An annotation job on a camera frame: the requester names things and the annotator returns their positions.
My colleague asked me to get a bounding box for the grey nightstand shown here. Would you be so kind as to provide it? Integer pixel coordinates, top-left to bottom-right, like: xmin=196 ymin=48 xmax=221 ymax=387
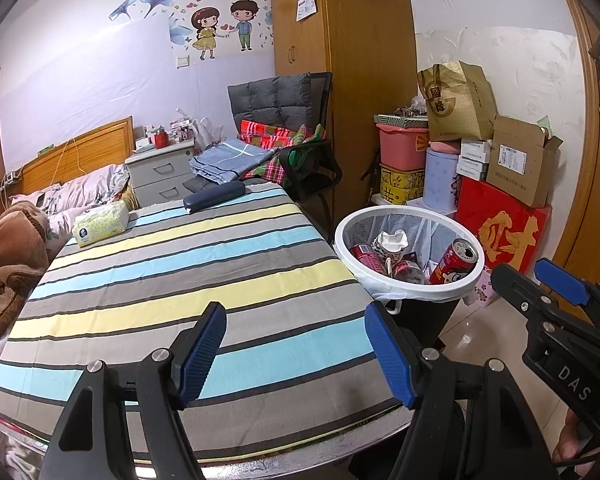
xmin=124 ymin=139 xmax=196 ymax=204

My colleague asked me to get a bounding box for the lilac cylinder box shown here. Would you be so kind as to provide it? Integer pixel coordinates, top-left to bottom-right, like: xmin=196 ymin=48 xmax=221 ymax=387
xmin=423 ymin=140 xmax=464 ymax=212

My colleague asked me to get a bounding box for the tall wooden wardrobe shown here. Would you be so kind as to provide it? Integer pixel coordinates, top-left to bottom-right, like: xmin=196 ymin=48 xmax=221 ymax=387
xmin=269 ymin=0 xmax=419 ymax=232

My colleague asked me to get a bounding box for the brown fleece blanket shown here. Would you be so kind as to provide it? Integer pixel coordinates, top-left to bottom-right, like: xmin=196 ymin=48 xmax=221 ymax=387
xmin=0 ymin=201 xmax=52 ymax=362

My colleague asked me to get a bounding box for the cartoon couple wall sticker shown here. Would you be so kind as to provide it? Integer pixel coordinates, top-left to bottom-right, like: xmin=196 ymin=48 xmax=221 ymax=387
xmin=108 ymin=0 xmax=276 ymax=64

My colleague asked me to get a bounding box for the pink plastic tub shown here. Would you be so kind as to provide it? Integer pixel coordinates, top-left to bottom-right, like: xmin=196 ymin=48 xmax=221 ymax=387
xmin=375 ymin=122 xmax=431 ymax=172

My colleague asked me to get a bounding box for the folded blue cloth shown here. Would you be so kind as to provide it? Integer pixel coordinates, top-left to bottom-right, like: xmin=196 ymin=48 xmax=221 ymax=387
xmin=188 ymin=137 xmax=274 ymax=185

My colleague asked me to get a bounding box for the red cartoon face can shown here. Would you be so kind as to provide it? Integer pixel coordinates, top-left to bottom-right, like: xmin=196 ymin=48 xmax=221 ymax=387
xmin=428 ymin=238 xmax=480 ymax=286

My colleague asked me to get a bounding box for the brown cardboard box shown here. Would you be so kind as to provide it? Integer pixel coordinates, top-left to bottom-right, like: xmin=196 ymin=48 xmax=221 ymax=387
xmin=485 ymin=115 xmax=564 ymax=209

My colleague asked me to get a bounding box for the red drink can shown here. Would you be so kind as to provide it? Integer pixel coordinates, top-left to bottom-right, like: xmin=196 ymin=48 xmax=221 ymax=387
xmin=352 ymin=243 xmax=387 ymax=274

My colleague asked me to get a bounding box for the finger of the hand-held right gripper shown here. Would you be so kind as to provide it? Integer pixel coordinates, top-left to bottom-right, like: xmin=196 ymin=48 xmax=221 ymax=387
xmin=489 ymin=263 xmax=547 ymax=322
xmin=533 ymin=257 xmax=600 ymax=322

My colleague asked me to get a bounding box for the clear plastic bottle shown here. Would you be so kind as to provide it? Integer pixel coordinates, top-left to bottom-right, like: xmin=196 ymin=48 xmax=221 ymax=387
xmin=392 ymin=259 xmax=431 ymax=286

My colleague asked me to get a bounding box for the red gift box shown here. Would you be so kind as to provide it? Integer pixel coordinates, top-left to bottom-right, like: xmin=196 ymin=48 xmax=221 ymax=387
xmin=454 ymin=177 xmax=554 ymax=274

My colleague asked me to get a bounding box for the wooden headboard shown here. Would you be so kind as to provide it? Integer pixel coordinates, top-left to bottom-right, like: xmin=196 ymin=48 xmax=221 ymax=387
xmin=2 ymin=115 xmax=135 ymax=197

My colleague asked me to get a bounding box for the small pink bag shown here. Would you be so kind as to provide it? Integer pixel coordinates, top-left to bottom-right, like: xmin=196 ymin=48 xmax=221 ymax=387
xmin=462 ymin=279 xmax=501 ymax=309

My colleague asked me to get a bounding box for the person's right hand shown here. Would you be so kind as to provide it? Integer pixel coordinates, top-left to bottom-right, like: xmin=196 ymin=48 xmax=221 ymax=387
xmin=552 ymin=409 xmax=599 ymax=467

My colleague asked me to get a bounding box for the yellow patterned tin box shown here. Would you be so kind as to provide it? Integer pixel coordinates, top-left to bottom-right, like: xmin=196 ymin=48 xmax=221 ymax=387
xmin=378 ymin=163 xmax=426 ymax=207

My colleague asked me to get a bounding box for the striped tablecloth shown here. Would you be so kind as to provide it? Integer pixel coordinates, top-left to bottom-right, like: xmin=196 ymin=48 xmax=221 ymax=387
xmin=0 ymin=182 xmax=417 ymax=467

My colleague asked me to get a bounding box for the lilac quilt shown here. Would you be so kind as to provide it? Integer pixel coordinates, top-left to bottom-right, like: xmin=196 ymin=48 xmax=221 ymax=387
xmin=9 ymin=163 xmax=132 ymax=242

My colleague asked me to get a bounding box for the brown paper bag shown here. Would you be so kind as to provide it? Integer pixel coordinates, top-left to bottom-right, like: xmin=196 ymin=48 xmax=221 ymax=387
xmin=417 ymin=60 xmax=499 ymax=142

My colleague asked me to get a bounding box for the white plastic bag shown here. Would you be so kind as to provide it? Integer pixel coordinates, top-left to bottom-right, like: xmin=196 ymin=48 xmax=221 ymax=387
xmin=192 ymin=117 xmax=226 ymax=150

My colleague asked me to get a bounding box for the crushed printed paper cup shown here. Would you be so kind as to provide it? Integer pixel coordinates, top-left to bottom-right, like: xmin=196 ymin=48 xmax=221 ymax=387
xmin=372 ymin=229 xmax=409 ymax=257

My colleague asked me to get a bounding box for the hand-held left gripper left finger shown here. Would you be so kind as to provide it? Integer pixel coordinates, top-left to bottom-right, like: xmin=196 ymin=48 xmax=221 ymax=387
xmin=42 ymin=301 xmax=228 ymax=480

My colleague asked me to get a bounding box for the wooden door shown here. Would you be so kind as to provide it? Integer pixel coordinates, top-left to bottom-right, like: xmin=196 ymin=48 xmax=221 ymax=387
xmin=549 ymin=0 xmax=600 ymax=292

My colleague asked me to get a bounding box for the grey cushioned chair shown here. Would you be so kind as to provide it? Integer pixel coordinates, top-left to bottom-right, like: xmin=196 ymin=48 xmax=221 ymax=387
xmin=227 ymin=72 xmax=344 ymax=222

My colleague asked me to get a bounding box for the black bin with white liner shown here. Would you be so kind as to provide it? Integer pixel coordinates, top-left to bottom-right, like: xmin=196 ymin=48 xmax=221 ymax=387
xmin=333 ymin=204 xmax=486 ymax=347

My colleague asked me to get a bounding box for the green tissue pack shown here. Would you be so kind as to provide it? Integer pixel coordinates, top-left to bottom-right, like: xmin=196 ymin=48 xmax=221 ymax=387
xmin=71 ymin=203 xmax=131 ymax=249

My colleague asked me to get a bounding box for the navy glasses case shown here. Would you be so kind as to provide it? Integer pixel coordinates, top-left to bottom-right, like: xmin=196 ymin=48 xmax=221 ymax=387
xmin=182 ymin=182 xmax=246 ymax=210

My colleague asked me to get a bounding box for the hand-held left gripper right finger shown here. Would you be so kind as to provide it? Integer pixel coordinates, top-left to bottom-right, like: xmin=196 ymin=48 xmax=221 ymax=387
xmin=364 ymin=302 xmax=556 ymax=480

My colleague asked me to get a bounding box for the striped flat tray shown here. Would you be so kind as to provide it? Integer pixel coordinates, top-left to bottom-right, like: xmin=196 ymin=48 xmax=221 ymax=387
xmin=373 ymin=112 xmax=430 ymax=131

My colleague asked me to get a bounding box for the stack of white boxes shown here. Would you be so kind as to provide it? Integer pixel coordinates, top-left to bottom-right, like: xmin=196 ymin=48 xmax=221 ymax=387
xmin=457 ymin=138 xmax=494 ymax=182

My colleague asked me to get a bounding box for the red plaid blanket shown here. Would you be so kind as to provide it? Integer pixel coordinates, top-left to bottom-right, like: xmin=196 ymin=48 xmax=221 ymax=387
xmin=239 ymin=118 xmax=327 ymax=187

